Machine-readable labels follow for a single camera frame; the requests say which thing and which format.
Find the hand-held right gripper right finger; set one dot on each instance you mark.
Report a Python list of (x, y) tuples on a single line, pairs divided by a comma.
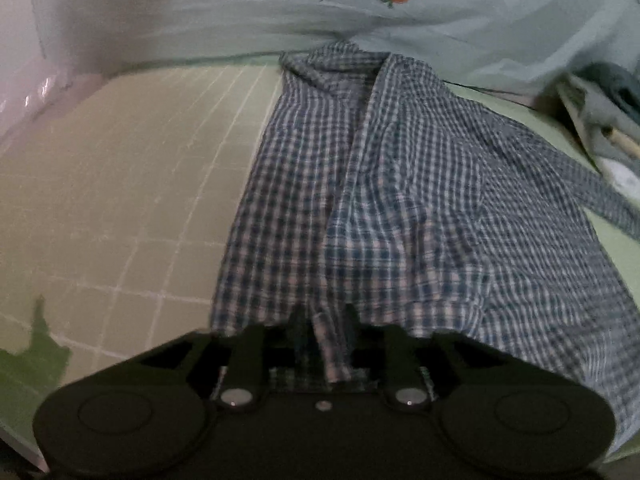
[(350, 332)]

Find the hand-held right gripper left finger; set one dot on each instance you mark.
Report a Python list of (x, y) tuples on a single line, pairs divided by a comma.
[(299, 332)]

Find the light blue printed bedsheet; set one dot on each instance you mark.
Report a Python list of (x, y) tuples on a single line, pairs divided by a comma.
[(300, 20)]

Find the grey-blue cloth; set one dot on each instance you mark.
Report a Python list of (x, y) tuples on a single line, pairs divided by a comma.
[(610, 95)]

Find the blue plaid shirt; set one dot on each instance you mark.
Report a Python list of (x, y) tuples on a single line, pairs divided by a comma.
[(400, 200)]

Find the wooden stick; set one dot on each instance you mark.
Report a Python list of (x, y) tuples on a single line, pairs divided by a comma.
[(622, 141)]

